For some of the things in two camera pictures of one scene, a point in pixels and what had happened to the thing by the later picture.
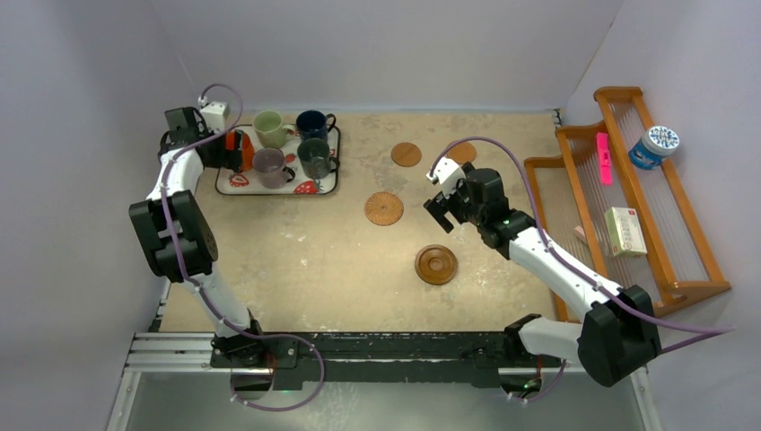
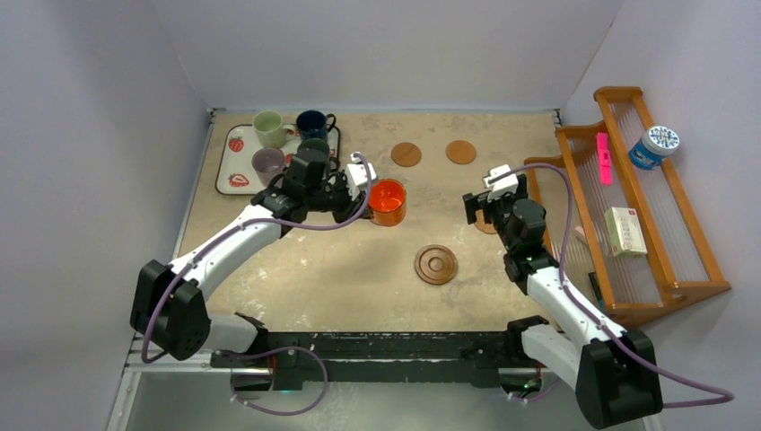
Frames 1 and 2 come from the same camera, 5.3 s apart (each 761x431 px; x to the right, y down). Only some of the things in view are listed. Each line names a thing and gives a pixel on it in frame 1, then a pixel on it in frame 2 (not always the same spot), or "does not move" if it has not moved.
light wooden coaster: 462,153 does not move
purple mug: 270,165 does not move
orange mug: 248,151 → 388,202
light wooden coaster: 406,154 does not move
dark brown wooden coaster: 435,264 does not move
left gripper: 230,160 → 348,202
